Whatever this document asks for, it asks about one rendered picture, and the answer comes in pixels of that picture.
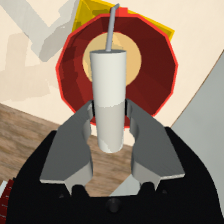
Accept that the yellow shallow tray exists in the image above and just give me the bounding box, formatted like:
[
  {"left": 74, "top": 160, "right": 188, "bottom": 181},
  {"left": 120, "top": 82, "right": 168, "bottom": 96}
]
[{"left": 71, "top": 0, "right": 175, "bottom": 41}]

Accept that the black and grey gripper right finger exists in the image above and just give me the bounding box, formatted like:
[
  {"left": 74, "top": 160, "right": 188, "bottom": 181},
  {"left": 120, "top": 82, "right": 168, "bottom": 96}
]
[{"left": 125, "top": 98, "right": 224, "bottom": 224}]

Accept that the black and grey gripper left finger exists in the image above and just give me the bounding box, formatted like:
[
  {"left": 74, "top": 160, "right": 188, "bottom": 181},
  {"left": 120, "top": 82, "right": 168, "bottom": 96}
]
[{"left": 5, "top": 99, "right": 95, "bottom": 224}]

